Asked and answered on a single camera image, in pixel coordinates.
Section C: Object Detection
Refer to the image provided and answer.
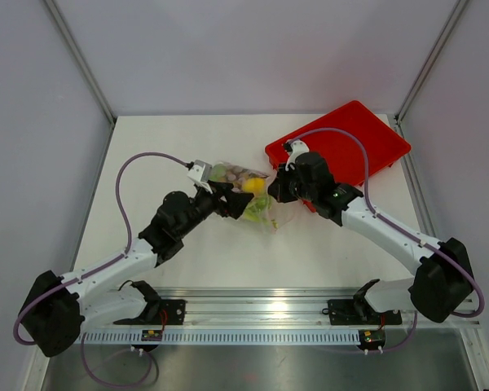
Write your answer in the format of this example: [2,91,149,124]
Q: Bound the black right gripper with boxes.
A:
[268,162,317,204]

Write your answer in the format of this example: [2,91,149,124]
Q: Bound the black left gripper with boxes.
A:
[177,181,253,238]

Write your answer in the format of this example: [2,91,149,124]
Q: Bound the yellow fake mango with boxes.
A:
[241,178,267,195]

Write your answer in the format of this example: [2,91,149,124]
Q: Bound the green fake lettuce leaf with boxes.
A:
[241,194,278,229]

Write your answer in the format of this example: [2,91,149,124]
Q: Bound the clear zip top bag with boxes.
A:
[209,161,291,233]

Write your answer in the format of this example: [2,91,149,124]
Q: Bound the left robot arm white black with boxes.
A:
[19,182,253,358]

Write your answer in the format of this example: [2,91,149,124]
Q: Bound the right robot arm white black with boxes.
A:
[268,152,475,323]

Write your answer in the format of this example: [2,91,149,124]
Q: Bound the fake brown grape bunch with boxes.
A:
[209,162,253,191]

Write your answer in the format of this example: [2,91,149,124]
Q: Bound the red plastic tray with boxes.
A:
[264,99,412,213]

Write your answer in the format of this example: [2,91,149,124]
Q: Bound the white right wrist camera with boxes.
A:
[284,139,310,171]

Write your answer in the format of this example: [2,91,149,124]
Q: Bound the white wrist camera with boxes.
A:
[284,139,310,171]
[187,160,213,193]

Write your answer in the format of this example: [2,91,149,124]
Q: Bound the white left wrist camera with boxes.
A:
[187,160,213,193]

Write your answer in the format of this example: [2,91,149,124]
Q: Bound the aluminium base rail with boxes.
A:
[85,287,480,327]

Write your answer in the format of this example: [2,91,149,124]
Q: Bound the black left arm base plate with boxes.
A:
[142,299,187,326]

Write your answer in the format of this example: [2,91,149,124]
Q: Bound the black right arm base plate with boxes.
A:
[321,299,403,326]

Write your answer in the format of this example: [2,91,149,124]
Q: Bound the white slotted cable duct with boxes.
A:
[85,328,360,346]

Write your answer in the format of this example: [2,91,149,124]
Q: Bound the aluminium frame post right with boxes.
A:
[394,0,472,125]

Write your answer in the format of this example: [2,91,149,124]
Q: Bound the aluminium frame post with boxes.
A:
[394,0,472,125]
[42,0,117,129]

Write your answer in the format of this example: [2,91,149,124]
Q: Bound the aluminium frame post left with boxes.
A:
[42,0,117,129]

